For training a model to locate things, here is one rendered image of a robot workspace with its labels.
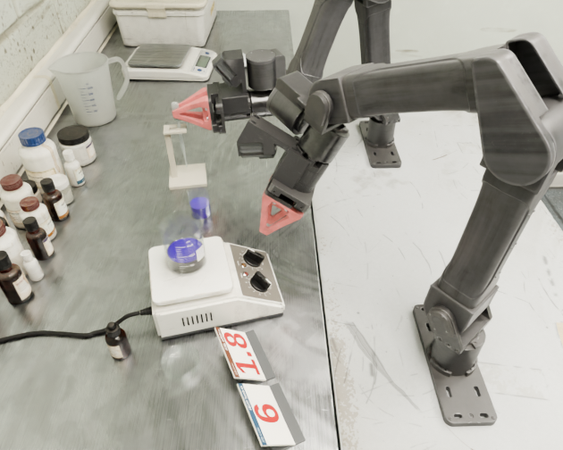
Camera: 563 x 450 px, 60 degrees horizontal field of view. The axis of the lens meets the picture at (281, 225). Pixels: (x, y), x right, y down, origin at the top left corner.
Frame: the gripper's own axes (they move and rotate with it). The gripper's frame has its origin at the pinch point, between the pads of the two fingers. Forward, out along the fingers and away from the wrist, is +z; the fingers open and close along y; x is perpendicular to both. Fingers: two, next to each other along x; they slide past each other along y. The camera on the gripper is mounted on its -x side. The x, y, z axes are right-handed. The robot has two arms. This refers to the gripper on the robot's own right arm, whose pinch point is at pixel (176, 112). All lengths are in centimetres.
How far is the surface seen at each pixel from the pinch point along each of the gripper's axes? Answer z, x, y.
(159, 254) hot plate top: 3.9, 6.8, 32.5
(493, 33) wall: -124, 32, -97
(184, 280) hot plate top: 0.1, 6.9, 38.8
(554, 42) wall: -151, 37, -93
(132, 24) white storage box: 16, 8, -77
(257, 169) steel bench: -15.1, 16.7, -0.7
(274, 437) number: -10, 13, 62
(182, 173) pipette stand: 1.5, 15.2, -0.5
